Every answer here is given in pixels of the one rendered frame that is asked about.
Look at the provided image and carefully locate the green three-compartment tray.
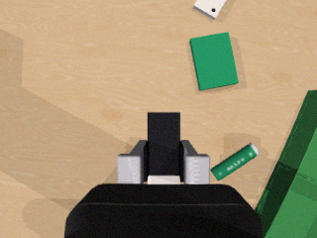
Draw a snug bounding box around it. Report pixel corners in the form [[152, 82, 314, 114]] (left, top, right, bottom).
[[255, 89, 317, 238]]

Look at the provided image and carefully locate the green flat rectangular pad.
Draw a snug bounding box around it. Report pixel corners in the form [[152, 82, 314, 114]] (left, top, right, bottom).
[[189, 32, 239, 91]]

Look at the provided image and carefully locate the white domino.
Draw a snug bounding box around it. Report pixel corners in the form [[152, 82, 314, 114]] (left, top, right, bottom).
[[193, 0, 226, 20]]

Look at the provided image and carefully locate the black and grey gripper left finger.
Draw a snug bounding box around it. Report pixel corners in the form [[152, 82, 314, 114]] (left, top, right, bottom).
[[117, 140, 150, 184]]

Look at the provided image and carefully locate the green battery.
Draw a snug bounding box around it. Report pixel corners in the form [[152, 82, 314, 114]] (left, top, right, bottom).
[[210, 143, 260, 181]]

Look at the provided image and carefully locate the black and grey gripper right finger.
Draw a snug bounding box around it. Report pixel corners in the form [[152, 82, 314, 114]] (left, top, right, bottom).
[[178, 140, 210, 184]]

